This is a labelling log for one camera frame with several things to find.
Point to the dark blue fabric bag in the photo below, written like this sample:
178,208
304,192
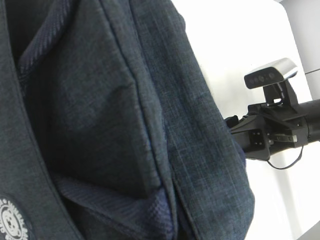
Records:
108,130

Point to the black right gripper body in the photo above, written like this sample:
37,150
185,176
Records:
285,125

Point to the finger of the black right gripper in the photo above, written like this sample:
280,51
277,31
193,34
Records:
251,135
234,122

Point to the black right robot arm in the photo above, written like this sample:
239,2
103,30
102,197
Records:
313,121

